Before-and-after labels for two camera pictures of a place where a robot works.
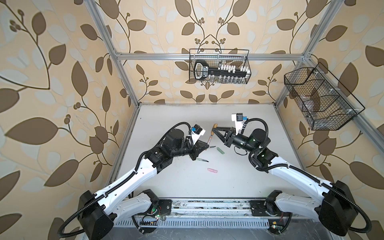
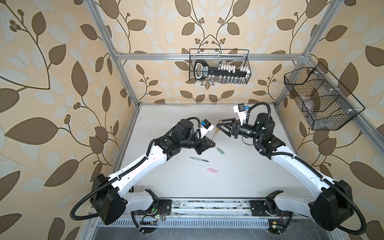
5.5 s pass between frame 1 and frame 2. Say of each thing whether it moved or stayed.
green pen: stayed
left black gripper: moved
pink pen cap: stayed
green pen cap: stayed
